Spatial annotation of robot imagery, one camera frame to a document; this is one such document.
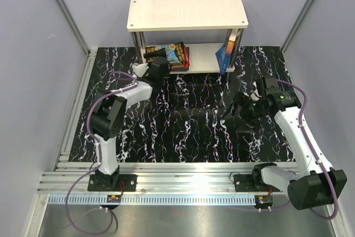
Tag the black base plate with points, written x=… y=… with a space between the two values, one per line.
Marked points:
x=245 y=183
x=127 y=182

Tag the black treehouse book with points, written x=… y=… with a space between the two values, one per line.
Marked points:
x=175 y=52

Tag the dark blue 1984 book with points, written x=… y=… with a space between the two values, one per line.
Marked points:
x=181 y=68

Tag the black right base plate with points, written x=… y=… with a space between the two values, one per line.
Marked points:
x=245 y=183

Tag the aluminium front rail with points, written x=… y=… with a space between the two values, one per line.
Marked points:
x=152 y=178

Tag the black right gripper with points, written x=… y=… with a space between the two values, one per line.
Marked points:
x=251 y=125

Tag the white slotted cable duct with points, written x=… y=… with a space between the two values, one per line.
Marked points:
x=193 y=200

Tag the red treehouse book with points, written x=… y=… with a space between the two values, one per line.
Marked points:
x=187 y=56

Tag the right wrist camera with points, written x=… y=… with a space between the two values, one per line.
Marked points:
x=267 y=85

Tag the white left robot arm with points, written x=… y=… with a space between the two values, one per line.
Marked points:
x=106 y=116

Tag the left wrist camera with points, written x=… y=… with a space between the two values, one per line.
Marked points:
x=140 y=69

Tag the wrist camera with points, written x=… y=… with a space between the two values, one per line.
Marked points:
x=140 y=69
x=267 y=85

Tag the white two-tier shelf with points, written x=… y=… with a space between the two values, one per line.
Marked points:
x=187 y=15

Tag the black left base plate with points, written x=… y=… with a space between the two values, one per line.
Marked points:
x=127 y=182

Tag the blue orange sunset book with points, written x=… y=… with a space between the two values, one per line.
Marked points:
x=225 y=55

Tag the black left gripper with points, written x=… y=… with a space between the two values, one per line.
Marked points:
x=160 y=53

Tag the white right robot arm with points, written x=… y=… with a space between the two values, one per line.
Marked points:
x=317 y=182

